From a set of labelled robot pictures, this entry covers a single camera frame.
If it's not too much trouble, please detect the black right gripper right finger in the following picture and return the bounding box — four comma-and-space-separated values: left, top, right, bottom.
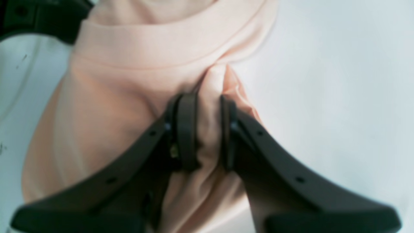
220, 96, 402, 233

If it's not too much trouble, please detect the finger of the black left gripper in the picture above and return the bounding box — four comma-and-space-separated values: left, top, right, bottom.
0, 0, 94, 45

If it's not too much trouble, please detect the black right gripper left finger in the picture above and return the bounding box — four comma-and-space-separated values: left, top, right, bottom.
11, 94, 200, 233

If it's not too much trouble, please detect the peach pink T-shirt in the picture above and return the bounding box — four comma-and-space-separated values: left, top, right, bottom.
22, 0, 278, 233

